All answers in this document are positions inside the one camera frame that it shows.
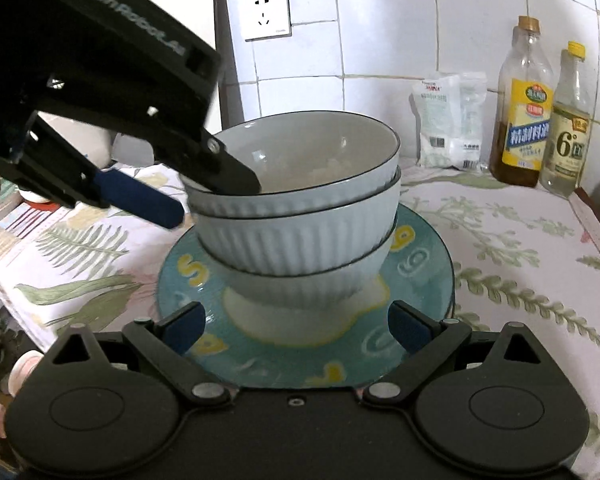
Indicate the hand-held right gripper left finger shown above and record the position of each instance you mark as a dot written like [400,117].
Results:
[182,327]

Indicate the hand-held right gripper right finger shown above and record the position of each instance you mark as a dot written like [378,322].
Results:
[410,325]

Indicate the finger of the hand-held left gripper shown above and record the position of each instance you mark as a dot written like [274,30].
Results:
[140,200]
[230,175]

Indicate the blue fried egg plate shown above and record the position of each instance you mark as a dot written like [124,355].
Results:
[420,280]

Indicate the white ribbed bowl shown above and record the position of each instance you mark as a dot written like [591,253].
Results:
[300,235]
[305,145]
[290,300]

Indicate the floral tablecloth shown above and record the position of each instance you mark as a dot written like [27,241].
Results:
[520,240]

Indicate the small white pink jar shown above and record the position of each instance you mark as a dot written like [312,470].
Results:
[24,370]

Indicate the white salt packet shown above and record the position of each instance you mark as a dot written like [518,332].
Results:
[435,120]

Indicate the clear plastic packet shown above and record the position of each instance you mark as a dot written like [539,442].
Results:
[472,120]

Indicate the clear vinegar bottle yellow cap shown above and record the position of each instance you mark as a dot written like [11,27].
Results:
[565,150]

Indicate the cooking wine bottle yellow label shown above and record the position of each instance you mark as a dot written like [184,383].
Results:
[522,120]

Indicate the white cutting board black frame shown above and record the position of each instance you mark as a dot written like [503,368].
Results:
[200,15]

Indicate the white wall socket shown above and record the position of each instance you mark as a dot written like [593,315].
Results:
[265,10]

